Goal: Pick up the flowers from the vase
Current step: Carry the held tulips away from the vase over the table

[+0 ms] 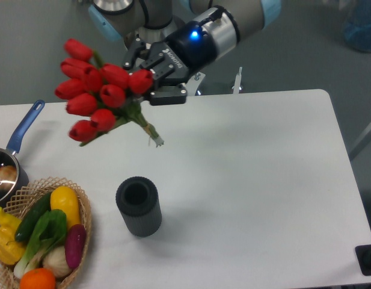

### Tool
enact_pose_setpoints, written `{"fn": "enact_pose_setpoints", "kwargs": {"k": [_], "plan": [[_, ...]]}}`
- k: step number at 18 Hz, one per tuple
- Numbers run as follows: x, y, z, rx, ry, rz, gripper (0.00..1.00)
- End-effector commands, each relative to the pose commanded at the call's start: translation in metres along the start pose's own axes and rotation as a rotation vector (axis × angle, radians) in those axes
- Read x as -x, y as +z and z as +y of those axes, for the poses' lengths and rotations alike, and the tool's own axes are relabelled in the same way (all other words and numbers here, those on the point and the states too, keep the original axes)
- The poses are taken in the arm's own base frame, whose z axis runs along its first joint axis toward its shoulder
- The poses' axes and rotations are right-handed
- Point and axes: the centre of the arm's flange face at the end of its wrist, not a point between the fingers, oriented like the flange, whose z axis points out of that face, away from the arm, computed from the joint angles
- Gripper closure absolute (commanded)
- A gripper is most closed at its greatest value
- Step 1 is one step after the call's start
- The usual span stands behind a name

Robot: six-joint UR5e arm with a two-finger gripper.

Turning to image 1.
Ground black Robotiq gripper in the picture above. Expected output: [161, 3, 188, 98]
[123, 20, 217, 105]

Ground red tulip bouquet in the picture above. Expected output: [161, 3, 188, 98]
[55, 39, 164, 146]

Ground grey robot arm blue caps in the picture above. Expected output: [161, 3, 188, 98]
[88, 1, 281, 105]

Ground dark grey ribbed vase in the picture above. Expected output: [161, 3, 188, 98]
[115, 176, 162, 237]

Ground yellow squash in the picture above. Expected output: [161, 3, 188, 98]
[51, 186, 81, 229]

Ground purple eggplant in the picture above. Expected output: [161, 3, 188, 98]
[64, 224, 87, 269]

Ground bread roll in saucepan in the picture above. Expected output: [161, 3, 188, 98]
[0, 166, 17, 191]

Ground green bok choy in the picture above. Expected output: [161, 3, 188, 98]
[13, 209, 67, 279]

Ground green cucumber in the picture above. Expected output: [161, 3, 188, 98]
[14, 192, 51, 242]

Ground blue bag on floor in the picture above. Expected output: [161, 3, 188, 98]
[343, 0, 371, 53]

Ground beige garlic bulb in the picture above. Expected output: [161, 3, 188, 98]
[43, 246, 73, 279]

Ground yellow bell pepper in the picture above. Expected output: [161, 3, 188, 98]
[0, 207, 26, 266]

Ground orange fruit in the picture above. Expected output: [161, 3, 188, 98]
[19, 268, 56, 289]

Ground woven wicker basket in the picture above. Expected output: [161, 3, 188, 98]
[4, 177, 91, 289]

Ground black device at table edge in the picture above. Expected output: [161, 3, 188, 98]
[355, 244, 371, 276]

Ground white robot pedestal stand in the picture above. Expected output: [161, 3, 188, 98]
[123, 16, 244, 97]

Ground saucepan with blue handle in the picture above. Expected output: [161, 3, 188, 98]
[0, 100, 45, 207]

